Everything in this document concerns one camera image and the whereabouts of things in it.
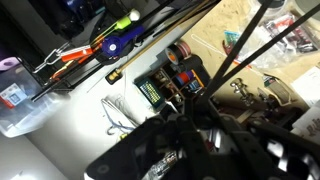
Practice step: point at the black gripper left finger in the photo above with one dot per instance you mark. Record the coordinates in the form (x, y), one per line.
(160, 146)

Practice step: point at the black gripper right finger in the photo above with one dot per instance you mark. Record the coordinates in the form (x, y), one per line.
(266, 146)

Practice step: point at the small wooden organizer shelf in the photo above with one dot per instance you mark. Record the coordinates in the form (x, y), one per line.
(163, 86)

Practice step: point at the shiny metal knob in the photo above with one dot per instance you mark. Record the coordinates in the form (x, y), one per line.
(238, 87)

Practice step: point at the white printed paper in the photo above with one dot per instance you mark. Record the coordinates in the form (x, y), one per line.
(308, 86)

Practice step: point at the red white tape roll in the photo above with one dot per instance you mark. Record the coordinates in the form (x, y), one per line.
(185, 48)

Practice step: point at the clear plastic bags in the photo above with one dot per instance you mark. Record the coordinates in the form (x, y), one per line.
(293, 33)

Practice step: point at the wooden top workbench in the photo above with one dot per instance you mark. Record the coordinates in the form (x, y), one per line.
(206, 30)

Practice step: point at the clear plastic storage bin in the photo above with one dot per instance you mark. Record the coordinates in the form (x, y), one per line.
(30, 106)

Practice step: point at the purple cap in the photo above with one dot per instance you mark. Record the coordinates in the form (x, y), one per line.
(8, 63)

